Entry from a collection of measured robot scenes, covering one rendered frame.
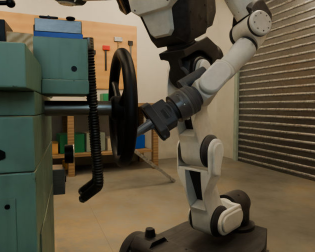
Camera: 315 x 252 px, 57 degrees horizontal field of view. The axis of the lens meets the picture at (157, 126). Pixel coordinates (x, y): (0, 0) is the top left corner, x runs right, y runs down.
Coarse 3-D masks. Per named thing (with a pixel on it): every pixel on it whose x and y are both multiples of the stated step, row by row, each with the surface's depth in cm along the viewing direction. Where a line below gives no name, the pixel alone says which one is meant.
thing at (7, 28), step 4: (0, 20) 60; (4, 20) 60; (0, 24) 60; (4, 24) 60; (0, 28) 60; (4, 28) 60; (8, 28) 64; (0, 32) 60; (4, 32) 60; (0, 36) 60; (4, 36) 61; (0, 40) 60; (4, 40) 61
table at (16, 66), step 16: (0, 48) 38; (16, 48) 38; (0, 64) 38; (16, 64) 38; (32, 64) 46; (0, 80) 38; (16, 80) 39; (32, 80) 46; (48, 80) 59; (64, 80) 60; (80, 80) 61; (48, 96) 80; (80, 96) 78
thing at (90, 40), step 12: (96, 96) 69; (96, 108) 68; (96, 120) 69; (96, 132) 69; (96, 144) 69; (96, 156) 70; (96, 168) 70; (96, 180) 71; (84, 192) 79; (96, 192) 74
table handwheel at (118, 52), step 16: (112, 64) 76; (128, 64) 61; (112, 80) 80; (128, 80) 59; (112, 96) 71; (128, 96) 58; (48, 112) 66; (64, 112) 67; (80, 112) 68; (112, 112) 69; (128, 112) 58; (112, 128) 82; (128, 128) 59; (112, 144) 79; (128, 144) 61; (128, 160) 65
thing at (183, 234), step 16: (240, 192) 156; (240, 224) 150; (144, 240) 131; (160, 240) 133; (176, 240) 140; (192, 240) 140; (208, 240) 140; (224, 240) 140; (240, 240) 140; (256, 240) 140
